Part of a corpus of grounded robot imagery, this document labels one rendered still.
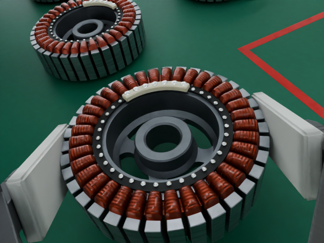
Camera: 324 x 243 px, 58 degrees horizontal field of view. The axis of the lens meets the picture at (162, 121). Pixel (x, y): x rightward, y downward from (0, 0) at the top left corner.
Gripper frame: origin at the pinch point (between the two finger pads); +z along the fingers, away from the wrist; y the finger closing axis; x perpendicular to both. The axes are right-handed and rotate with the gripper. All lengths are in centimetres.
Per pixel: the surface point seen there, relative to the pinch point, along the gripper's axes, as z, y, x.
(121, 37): 12.4, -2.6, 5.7
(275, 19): 17.5, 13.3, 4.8
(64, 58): 11.2, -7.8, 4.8
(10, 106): 11.5, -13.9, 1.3
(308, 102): 7.0, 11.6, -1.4
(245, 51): 13.5, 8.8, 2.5
